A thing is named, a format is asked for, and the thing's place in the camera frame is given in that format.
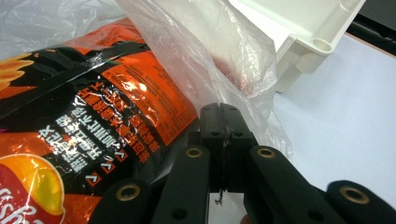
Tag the white table mat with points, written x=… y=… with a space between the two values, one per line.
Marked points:
x=336 y=118

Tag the clear plastic bag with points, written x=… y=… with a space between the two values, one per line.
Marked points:
x=218 y=56

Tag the orange chip bag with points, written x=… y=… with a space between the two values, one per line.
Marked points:
x=77 y=124

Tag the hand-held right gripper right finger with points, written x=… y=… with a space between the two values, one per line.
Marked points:
x=274 y=183

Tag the white plastic bin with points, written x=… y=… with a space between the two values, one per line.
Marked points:
x=308 y=28

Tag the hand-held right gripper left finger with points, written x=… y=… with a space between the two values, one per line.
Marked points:
x=193 y=174

